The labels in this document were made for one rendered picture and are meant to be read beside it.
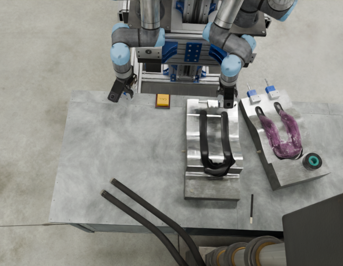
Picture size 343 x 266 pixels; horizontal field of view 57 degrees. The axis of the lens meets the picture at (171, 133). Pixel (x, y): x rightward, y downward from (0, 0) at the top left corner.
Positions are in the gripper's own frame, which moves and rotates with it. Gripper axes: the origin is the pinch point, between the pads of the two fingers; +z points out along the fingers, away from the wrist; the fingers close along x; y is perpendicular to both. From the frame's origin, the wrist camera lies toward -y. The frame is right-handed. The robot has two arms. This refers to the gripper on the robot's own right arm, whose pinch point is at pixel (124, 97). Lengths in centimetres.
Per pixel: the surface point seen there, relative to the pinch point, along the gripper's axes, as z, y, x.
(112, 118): 15.0, -7.5, 4.7
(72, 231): 95, -68, 10
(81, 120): 15.0, -16.3, 17.9
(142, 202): 7, -38, -33
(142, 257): 95, -59, -41
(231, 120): 6, 19, -51
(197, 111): 6.0, 14.5, -33.4
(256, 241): -59, -41, -69
